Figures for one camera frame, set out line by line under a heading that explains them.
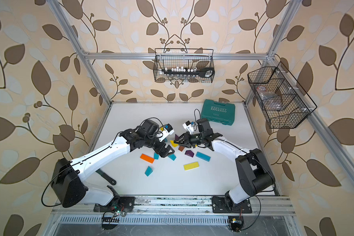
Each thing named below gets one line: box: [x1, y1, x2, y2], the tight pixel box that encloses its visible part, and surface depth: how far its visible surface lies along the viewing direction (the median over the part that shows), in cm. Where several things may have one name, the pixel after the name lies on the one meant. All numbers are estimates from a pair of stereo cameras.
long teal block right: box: [195, 151, 211, 163], surface depth 93 cm
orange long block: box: [139, 153, 155, 164], surface depth 93 cm
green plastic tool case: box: [201, 99, 236, 126], surface depth 111 cm
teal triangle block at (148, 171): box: [144, 165, 153, 177], surface depth 86 cm
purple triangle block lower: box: [184, 149, 195, 158], surface depth 95 cm
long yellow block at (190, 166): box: [183, 161, 200, 172], surface depth 91 cm
